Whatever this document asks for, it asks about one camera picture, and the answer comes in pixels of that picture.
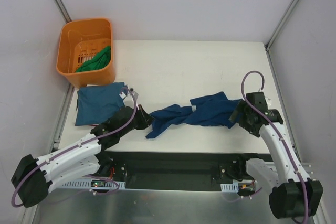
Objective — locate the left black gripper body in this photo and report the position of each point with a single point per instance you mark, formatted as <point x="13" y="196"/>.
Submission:
<point x="142" y="118"/>

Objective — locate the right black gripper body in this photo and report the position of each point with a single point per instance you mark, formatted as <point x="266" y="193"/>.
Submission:
<point x="242" y="115"/>

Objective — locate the dark blue t shirt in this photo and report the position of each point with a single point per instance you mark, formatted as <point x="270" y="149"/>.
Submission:
<point x="209" y="110"/>

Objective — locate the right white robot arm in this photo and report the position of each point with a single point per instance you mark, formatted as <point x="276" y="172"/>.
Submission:
<point x="291" y="191"/>

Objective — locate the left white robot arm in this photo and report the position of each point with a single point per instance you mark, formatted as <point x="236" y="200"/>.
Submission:
<point x="35" y="178"/>

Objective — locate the folded light blue t shirt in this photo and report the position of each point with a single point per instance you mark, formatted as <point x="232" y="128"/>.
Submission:
<point x="95" y="104"/>

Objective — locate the green t shirt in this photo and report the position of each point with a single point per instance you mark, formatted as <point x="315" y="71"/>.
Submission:
<point x="99" y="61"/>

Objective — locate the orange plastic basket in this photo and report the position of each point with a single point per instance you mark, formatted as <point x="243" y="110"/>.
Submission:
<point x="80" y="41"/>

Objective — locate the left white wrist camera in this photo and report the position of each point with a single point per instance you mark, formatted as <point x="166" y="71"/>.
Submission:
<point x="128" y="95"/>

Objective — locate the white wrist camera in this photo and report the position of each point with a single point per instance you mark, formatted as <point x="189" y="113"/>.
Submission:
<point x="128" y="95"/>
<point x="267" y="99"/>

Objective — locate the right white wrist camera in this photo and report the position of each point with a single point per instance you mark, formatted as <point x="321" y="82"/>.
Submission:
<point x="267" y="99"/>

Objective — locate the right slotted cable duct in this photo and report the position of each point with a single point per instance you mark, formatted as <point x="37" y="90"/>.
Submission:
<point x="230" y="188"/>

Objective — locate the slotted cable duct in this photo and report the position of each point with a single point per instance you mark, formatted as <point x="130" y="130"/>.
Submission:
<point x="89" y="183"/>
<point x="230" y="188"/>

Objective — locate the aluminium rail frame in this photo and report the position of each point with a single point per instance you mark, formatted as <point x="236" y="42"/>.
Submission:
<point x="307" y="171"/>

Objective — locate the left slotted cable duct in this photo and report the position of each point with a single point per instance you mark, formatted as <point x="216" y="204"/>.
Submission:
<point x="89" y="183"/>

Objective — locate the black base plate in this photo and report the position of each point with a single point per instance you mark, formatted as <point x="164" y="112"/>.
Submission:
<point x="176" y="171"/>

